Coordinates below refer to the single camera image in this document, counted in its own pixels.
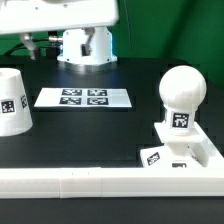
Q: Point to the white L-shaped fence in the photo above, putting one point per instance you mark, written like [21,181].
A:
[207,180]

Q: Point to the white marker sheet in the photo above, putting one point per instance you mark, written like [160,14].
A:
[83,97]

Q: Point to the white lamp base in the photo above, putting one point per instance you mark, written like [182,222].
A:
[175,151]

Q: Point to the white lamp bulb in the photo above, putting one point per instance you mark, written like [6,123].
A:
[182,89]

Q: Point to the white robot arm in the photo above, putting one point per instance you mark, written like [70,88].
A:
[71,57]

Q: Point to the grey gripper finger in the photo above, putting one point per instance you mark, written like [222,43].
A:
[26,39]
[85,48]

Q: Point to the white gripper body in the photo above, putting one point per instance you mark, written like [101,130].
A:
[22,16]

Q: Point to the white lamp shade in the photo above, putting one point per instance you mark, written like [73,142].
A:
[15,117]

